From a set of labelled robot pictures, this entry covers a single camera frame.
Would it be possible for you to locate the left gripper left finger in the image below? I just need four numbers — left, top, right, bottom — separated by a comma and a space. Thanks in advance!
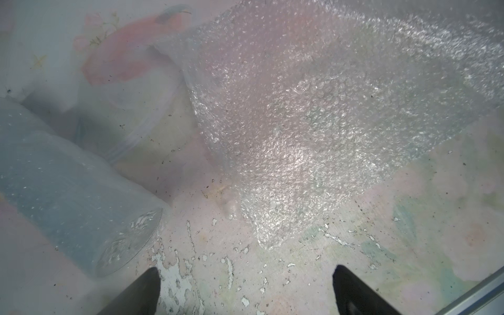
97, 267, 161, 315

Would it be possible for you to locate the bubble wrapped vase front left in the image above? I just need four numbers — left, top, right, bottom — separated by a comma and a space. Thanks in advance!
1, 99, 167, 277

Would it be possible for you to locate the clear bubble wrap sheet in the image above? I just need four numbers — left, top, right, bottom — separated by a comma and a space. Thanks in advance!
153, 0, 504, 249

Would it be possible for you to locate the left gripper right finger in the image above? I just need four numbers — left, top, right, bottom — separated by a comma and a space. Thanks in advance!
332, 265, 400, 315

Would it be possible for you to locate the bubble wrapped vase back left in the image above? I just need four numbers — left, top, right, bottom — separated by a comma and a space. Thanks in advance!
22, 47, 191, 164

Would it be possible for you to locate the bubble wrapped vase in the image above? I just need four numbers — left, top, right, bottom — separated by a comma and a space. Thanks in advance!
1, 99, 167, 277
22, 47, 191, 164

